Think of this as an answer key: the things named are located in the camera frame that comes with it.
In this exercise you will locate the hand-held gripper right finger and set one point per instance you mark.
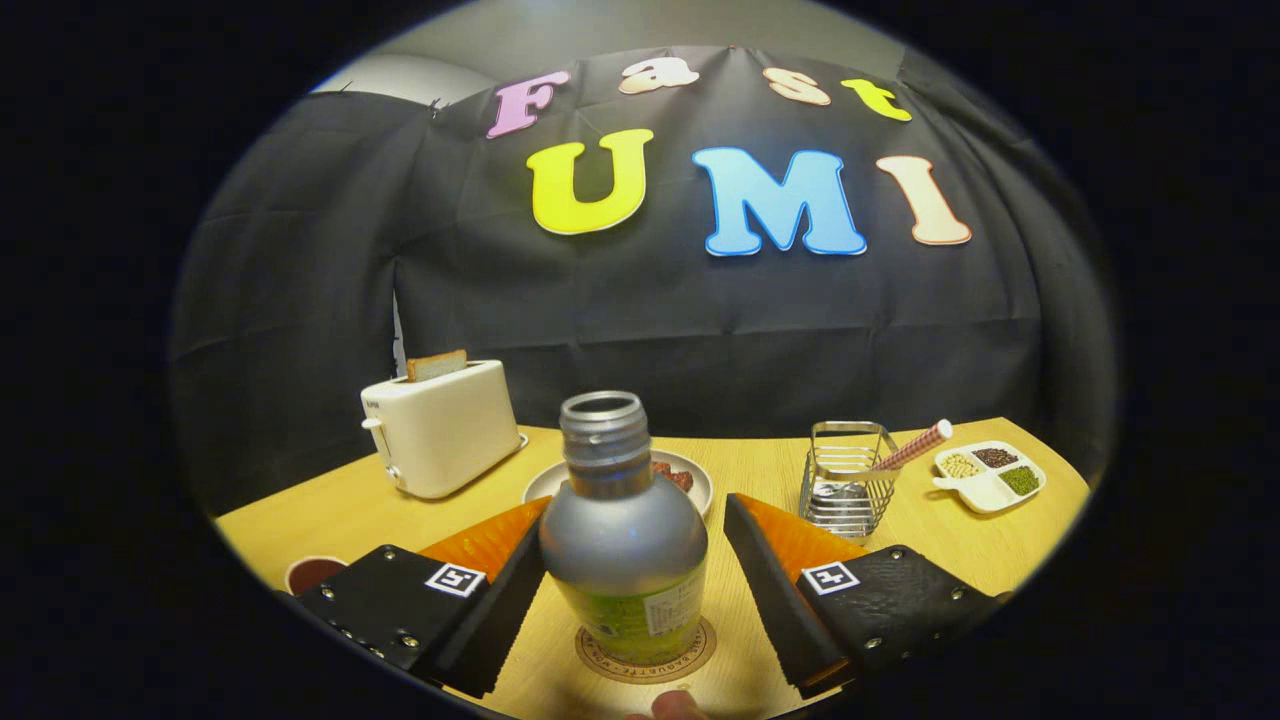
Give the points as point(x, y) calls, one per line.
point(775, 600)

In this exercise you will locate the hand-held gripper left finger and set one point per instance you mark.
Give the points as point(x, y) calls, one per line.
point(495, 620)

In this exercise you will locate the round brown printed coaster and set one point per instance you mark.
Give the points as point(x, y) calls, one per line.
point(590, 652)

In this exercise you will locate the silver bottle with green label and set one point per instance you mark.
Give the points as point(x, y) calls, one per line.
point(620, 540)

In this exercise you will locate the round grey plate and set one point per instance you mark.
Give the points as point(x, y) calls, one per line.
point(545, 485)

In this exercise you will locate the red meat slice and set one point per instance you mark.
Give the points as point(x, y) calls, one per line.
point(678, 477)

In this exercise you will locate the wooden table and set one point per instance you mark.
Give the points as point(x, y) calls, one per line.
point(960, 550)

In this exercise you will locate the white toaster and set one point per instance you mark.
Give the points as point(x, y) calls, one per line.
point(445, 430)

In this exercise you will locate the red striped straw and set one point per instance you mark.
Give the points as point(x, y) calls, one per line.
point(915, 445)

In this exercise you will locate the white divided dish with beans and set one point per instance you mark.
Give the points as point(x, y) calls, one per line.
point(990, 490)

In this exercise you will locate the toast slice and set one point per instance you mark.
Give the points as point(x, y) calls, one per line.
point(436, 366)

